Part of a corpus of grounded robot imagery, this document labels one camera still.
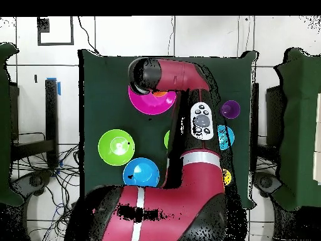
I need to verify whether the dark grey chair base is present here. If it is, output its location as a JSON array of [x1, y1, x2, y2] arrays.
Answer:
[[251, 171, 283, 199], [11, 170, 52, 199]]

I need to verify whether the dark green tablecloth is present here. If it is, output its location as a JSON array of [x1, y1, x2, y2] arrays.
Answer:
[[78, 48, 259, 210]]

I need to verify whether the small light blue bowl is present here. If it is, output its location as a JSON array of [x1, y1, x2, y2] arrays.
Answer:
[[217, 124, 236, 151]]

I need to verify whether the large pink bowl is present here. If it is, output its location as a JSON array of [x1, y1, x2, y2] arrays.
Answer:
[[128, 85, 177, 115]]

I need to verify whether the thin black cable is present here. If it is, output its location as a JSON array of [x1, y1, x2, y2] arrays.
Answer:
[[76, 16, 101, 55]]

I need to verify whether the large green bowl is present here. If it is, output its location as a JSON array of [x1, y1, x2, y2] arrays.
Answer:
[[97, 129, 135, 166]]

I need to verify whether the medium blue bowl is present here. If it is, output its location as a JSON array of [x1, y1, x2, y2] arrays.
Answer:
[[122, 157, 161, 188]]

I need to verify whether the black square floor frame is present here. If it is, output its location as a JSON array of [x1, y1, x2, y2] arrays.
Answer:
[[36, 16, 75, 46]]

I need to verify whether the yellow cup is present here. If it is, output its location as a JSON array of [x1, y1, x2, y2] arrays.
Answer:
[[222, 168, 232, 186]]

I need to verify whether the tangle of floor cables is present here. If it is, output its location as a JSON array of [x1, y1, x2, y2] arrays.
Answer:
[[11, 131, 81, 241]]

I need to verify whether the black metal frame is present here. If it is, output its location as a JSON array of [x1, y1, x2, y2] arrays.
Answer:
[[9, 78, 59, 169]]

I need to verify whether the purple cup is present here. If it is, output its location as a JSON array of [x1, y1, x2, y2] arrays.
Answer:
[[221, 100, 241, 120]]

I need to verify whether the green cloth covered side table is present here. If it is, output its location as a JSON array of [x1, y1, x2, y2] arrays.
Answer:
[[271, 47, 321, 212], [0, 41, 24, 207]]

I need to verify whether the blue tape strip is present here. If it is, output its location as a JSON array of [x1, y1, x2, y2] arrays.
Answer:
[[46, 77, 61, 96]]

